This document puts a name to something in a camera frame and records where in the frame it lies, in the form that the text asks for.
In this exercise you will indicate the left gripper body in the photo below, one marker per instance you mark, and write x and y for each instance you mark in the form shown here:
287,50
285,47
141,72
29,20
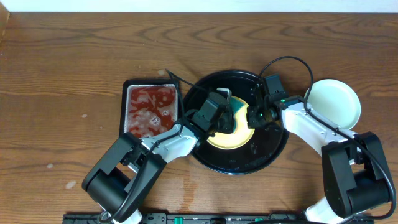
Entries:
226,123

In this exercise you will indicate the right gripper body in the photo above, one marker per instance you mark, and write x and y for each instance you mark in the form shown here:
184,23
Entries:
266,126

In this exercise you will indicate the yellow plate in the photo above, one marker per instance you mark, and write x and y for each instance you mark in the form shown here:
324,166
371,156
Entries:
238,138

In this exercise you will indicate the green scrubbing sponge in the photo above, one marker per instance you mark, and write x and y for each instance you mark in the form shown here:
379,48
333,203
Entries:
238,105

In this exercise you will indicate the light blue plate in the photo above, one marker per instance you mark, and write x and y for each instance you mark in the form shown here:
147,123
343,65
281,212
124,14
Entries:
336,101

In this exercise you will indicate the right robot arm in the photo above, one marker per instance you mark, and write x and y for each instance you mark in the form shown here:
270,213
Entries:
356,178

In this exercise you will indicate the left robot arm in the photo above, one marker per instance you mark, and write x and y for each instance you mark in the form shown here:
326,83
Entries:
121,180

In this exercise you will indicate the black round serving tray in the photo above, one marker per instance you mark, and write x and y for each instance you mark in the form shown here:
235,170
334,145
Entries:
263,147

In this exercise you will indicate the black rectangular water tray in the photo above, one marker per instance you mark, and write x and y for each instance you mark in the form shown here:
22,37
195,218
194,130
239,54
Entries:
149,107

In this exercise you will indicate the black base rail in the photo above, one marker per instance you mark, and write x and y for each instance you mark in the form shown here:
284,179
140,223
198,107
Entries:
163,218

